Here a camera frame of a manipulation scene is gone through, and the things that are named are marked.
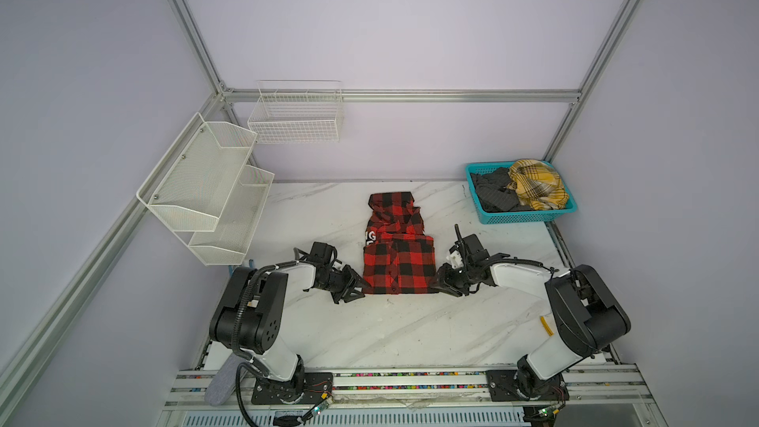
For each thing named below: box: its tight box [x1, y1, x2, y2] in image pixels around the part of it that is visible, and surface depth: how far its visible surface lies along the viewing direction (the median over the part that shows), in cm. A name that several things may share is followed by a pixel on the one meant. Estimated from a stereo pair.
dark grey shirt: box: [470, 167, 532, 213], surface depth 107 cm
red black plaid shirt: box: [363, 191, 436, 295], surface depth 97 cm
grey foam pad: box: [204, 353, 251, 407], surface depth 73 cm
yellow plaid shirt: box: [506, 159, 570, 211], surface depth 107 cm
